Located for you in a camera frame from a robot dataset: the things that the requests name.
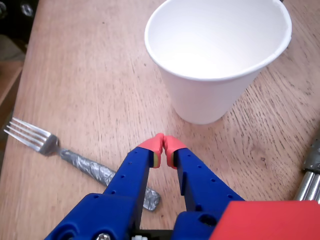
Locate red camera mount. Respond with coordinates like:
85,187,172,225
209,199,320,240

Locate white paper cup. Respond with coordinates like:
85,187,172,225
144,0,293,125

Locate grey metal rods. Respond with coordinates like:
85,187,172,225
293,129,320,202

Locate metal fork with taped handle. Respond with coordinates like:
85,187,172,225
3,117,161,213

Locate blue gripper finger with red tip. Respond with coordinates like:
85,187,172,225
44,133,165,240
163,135,246,240

